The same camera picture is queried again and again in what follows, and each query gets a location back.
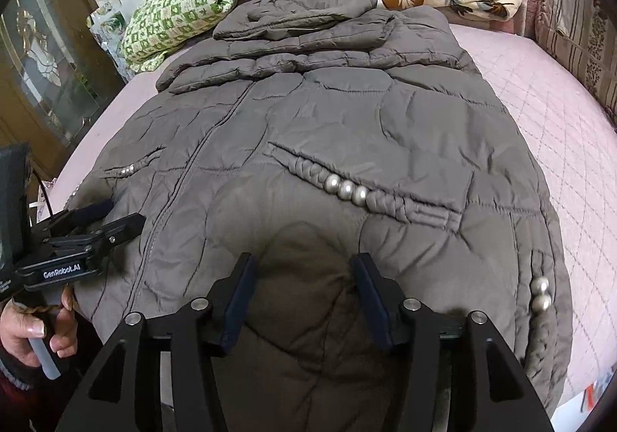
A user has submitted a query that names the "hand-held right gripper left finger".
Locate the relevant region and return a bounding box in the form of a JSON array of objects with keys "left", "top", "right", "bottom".
[{"left": 55, "top": 253, "right": 259, "bottom": 432}]

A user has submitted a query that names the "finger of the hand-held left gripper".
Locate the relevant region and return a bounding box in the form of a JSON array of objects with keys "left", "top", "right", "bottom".
[
  {"left": 62, "top": 199, "right": 116, "bottom": 226},
  {"left": 72, "top": 213, "right": 147, "bottom": 250}
]

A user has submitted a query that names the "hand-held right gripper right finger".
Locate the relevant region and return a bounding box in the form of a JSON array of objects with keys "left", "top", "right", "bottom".
[{"left": 350, "top": 253, "right": 555, "bottom": 432}]

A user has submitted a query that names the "grey quilted padded coat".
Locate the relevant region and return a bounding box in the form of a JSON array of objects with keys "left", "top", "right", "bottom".
[{"left": 72, "top": 0, "right": 574, "bottom": 432}]

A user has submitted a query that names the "person's left forearm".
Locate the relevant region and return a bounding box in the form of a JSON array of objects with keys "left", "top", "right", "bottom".
[{"left": 0, "top": 345, "right": 68, "bottom": 432}]

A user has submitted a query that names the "person's left hand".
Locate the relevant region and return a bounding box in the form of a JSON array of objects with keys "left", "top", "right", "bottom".
[{"left": 0, "top": 290, "right": 78, "bottom": 368}]

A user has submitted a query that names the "wooden wardrobe with glass door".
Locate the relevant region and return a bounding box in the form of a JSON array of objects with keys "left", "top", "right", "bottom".
[{"left": 0, "top": 0, "right": 123, "bottom": 177}]

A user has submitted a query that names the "crumpled clear plastic packaging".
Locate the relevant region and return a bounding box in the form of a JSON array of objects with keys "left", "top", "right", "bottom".
[{"left": 87, "top": 3, "right": 133, "bottom": 76}]

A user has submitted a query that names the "green checkered pillow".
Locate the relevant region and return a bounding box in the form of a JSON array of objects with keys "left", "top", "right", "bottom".
[{"left": 120, "top": 0, "right": 239, "bottom": 73}]

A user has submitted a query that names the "white paper packaging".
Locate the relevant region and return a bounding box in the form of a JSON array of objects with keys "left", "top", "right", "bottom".
[{"left": 576, "top": 371, "right": 610, "bottom": 413}]

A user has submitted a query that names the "beige striped floral pillow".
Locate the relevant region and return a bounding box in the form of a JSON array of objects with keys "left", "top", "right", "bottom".
[{"left": 535, "top": 0, "right": 617, "bottom": 129}]

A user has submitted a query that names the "black cable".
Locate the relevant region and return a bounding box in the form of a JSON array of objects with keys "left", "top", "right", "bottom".
[{"left": 34, "top": 169, "right": 55, "bottom": 221}]

